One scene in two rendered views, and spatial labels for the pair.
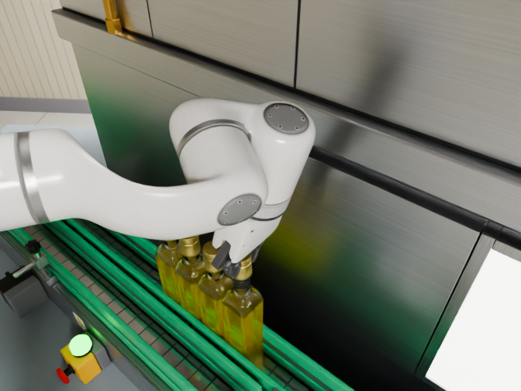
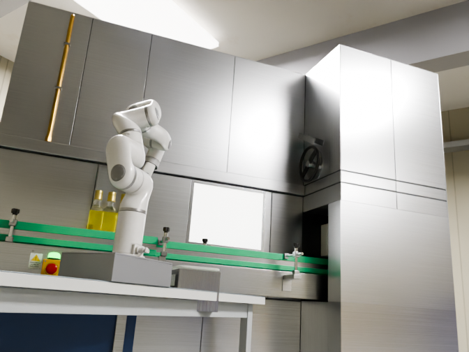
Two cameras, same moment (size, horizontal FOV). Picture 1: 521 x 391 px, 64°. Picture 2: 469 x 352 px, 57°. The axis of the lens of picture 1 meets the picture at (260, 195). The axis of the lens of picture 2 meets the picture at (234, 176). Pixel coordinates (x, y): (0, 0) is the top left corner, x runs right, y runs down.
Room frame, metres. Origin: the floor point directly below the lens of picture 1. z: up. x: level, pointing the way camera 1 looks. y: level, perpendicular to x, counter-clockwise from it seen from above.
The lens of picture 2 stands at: (-0.95, 1.52, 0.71)
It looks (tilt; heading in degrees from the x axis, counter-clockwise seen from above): 16 degrees up; 300
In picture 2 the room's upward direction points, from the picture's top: 4 degrees clockwise
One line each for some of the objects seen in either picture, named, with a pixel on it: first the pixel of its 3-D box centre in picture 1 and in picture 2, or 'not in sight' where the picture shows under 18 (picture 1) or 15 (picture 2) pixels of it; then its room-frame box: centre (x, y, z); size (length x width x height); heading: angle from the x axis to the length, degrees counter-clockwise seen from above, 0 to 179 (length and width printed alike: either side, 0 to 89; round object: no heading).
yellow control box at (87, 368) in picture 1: (85, 358); (51, 269); (0.49, 0.39, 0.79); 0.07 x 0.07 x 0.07; 50
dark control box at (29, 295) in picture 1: (22, 292); not in sight; (0.66, 0.61, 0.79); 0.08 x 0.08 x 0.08; 50
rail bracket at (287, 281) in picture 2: not in sight; (293, 267); (-0.15, -0.47, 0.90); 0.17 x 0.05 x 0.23; 140
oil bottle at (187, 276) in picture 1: (198, 295); (106, 230); (0.51, 0.12, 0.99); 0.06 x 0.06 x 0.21; 50
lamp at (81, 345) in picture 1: (80, 344); (54, 255); (0.49, 0.39, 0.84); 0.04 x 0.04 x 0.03
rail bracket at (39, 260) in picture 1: (32, 270); (11, 225); (0.61, 0.51, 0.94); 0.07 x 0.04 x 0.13; 140
